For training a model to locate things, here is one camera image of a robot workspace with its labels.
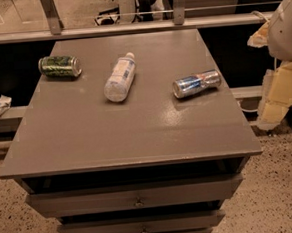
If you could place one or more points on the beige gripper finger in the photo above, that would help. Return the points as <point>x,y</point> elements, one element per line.
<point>260,37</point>
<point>276,96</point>

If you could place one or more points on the clear plastic bottle blue label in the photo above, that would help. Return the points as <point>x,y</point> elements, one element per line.
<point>120,81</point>

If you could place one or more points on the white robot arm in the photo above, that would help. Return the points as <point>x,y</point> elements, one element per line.
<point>276,35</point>

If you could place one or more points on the blue silver soda can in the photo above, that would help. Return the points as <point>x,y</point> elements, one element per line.
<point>196,83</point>

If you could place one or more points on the top grey drawer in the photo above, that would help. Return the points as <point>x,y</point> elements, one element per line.
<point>137,196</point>

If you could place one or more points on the green soda can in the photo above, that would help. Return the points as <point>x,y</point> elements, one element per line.
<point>64,66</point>

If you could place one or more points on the grey metal railing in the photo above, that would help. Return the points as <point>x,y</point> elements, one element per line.
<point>38,20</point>

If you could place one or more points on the middle grey drawer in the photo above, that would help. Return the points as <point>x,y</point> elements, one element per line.
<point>151,224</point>

